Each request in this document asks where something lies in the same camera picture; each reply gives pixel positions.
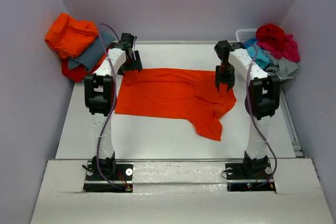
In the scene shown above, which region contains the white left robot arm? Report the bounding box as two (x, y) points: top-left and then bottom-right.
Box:
(84, 33), (142, 181)

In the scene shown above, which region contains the grey-blue folded shirt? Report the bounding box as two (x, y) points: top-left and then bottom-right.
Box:
(68, 36), (104, 72)

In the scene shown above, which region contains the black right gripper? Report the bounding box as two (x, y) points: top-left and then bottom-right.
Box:
(215, 61), (236, 91)

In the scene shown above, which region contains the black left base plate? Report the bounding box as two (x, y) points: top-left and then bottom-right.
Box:
(82, 161), (134, 193)

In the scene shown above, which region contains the orange t shirt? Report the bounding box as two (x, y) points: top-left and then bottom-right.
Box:
(115, 68), (236, 141)

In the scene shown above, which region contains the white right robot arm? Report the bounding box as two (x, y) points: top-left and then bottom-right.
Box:
(214, 40), (280, 180)

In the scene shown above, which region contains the grey shirt in basket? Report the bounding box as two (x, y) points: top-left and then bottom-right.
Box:
(264, 50), (299, 81)

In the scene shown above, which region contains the white plastic laundry basket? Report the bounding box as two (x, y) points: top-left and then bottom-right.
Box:
(235, 28), (292, 84)

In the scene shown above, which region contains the orange folded shirt on pile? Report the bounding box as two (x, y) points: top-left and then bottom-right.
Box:
(45, 13), (98, 59)

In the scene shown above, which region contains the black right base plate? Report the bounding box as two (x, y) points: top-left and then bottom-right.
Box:
(221, 163), (276, 193)

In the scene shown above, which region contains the magenta shirt in basket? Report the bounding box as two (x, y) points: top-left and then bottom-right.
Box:
(257, 34), (301, 62)

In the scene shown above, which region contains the red shirt in basket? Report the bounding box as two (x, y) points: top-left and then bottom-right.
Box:
(256, 24), (286, 50)

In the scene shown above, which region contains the teal shirt in basket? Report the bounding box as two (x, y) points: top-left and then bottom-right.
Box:
(244, 38), (271, 70)

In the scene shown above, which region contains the red folded shirt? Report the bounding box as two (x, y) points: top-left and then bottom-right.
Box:
(61, 54), (106, 83)

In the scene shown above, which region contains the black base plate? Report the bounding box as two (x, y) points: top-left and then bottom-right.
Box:
(82, 161), (134, 193)
(221, 163), (276, 193)

